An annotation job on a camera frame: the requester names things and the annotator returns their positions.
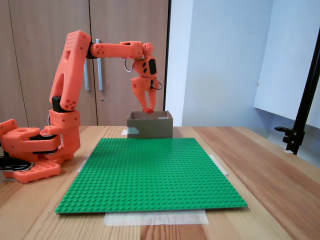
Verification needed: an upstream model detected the open cardboard box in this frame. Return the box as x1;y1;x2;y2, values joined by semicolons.
126;110;174;139

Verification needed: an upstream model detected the green lego baseplate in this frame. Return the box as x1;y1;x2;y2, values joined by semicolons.
54;137;249;215

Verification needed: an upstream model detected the wooden cabinet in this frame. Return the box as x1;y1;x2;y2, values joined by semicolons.
0;0;172;127

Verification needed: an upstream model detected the black stand with clamp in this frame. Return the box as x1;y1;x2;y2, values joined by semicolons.
274;32;320;156

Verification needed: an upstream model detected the black gripper motor cable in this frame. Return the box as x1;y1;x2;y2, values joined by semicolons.
150;78;163;91

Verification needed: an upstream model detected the metal cabinet handle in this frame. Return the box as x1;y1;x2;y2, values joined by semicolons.
95;38;104;91
83;58;90;91

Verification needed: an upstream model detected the white wall board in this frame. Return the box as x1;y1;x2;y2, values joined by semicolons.
253;0;320;130

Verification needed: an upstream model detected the black base cable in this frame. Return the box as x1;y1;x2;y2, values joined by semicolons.
0;155;35;173

